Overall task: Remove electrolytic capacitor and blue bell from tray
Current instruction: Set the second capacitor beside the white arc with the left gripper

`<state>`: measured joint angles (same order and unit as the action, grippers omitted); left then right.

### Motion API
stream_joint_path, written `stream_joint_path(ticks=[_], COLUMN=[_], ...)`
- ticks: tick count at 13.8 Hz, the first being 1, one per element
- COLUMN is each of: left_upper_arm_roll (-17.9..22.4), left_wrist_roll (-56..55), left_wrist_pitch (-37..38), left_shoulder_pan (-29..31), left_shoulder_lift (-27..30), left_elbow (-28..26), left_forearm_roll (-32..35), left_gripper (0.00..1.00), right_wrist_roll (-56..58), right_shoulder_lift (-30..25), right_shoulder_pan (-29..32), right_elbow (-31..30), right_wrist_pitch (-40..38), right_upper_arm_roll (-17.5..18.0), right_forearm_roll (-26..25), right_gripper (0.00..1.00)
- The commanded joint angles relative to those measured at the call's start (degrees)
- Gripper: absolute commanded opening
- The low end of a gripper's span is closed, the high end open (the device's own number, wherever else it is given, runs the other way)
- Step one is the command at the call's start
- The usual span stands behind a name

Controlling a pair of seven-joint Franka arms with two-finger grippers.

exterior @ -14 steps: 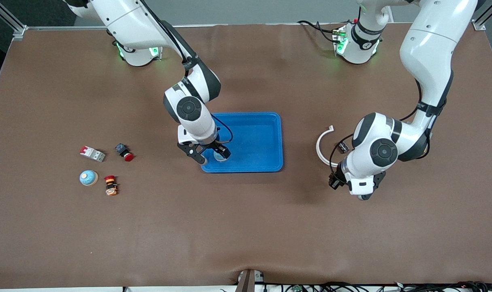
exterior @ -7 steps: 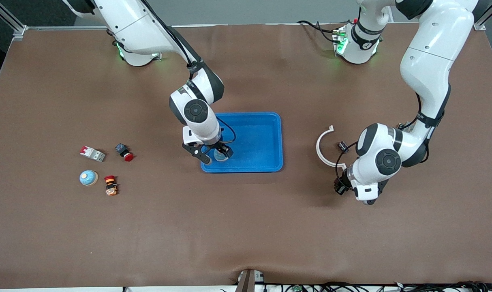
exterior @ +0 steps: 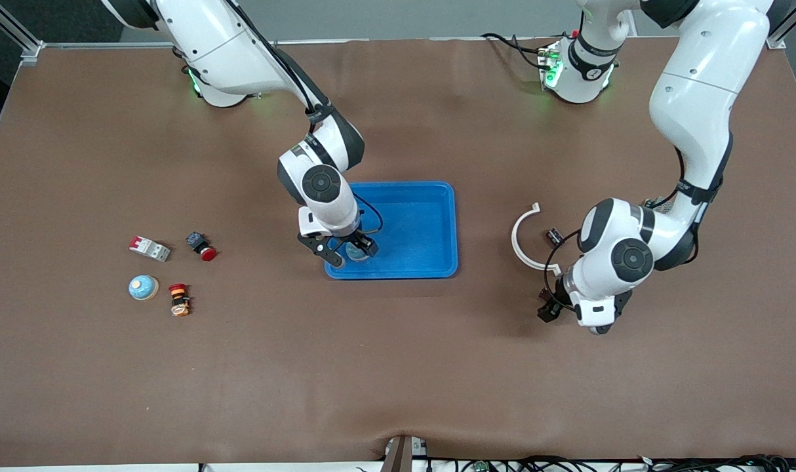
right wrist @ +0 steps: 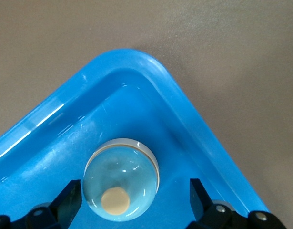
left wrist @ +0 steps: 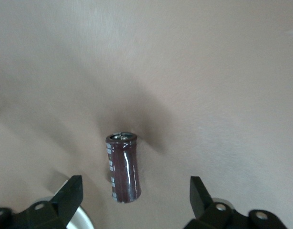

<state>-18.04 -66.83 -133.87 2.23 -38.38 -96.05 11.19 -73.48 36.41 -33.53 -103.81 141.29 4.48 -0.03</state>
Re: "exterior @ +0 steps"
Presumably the blue plastic tray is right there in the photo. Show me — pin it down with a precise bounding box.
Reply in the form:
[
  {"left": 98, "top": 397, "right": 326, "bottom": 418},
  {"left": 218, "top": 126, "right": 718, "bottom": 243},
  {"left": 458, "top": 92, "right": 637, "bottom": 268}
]
[{"left": 324, "top": 181, "right": 460, "bottom": 281}]

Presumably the brown table mat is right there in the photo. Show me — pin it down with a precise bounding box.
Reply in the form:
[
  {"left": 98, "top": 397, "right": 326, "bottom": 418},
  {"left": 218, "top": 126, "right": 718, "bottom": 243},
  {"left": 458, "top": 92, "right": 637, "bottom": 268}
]
[{"left": 0, "top": 36, "right": 796, "bottom": 467}]

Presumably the red orange emergency stop button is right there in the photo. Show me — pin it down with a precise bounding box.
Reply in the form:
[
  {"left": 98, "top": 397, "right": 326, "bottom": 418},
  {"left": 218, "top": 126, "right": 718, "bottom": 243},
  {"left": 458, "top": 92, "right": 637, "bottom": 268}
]
[{"left": 169, "top": 283, "right": 193, "bottom": 318}]

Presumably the white red circuit breaker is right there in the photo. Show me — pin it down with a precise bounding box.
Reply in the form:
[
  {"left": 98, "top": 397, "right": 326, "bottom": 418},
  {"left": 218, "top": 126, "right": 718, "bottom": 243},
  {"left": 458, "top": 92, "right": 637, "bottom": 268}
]
[{"left": 129, "top": 235, "right": 172, "bottom": 263}]

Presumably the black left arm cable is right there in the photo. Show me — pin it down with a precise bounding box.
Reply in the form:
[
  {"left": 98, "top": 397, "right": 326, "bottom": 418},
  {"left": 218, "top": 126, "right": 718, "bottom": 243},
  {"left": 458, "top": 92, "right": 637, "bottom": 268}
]
[{"left": 542, "top": 147, "right": 713, "bottom": 309}]

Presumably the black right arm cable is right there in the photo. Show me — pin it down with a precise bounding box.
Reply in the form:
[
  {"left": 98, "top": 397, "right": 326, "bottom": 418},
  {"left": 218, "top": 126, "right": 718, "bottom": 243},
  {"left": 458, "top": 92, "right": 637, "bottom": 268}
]
[{"left": 224, "top": 0, "right": 384, "bottom": 235}]

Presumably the white curved plastic bracket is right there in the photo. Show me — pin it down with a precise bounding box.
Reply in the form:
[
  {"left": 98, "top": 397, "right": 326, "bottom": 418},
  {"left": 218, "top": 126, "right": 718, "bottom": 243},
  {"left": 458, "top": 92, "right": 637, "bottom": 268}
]
[{"left": 511, "top": 203, "right": 563, "bottom": 277}]

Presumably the red push button switch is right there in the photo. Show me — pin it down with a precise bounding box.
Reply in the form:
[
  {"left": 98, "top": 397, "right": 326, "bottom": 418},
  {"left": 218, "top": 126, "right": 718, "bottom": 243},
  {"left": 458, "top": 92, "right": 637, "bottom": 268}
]
[{"left": 186, "top": 231, "right": 218, "bottom": 262}]

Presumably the metal post at table edge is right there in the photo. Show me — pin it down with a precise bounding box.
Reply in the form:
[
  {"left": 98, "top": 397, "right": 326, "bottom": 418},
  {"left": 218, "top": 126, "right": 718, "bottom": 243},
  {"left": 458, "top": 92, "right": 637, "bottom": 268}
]
[{"left": 380, "top": 435, "right": 429, "bottom": 472}]

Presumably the black arm base cable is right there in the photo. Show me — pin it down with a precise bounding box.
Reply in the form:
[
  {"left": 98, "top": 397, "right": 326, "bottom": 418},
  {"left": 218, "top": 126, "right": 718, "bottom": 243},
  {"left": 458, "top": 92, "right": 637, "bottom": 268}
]
[{"left": 481, "top": 31, "right": 551, "bottom": 70}]

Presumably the aluminium frame profile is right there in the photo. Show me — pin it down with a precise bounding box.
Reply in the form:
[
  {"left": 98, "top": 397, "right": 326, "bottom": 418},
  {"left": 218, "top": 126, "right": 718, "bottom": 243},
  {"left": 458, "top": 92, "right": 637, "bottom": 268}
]
[
  {"left": 0, "top": 0, "right": 46, "bottom": 66},
  {"left": 764, "top": 0, "right": 796, "bottom": 50}
]

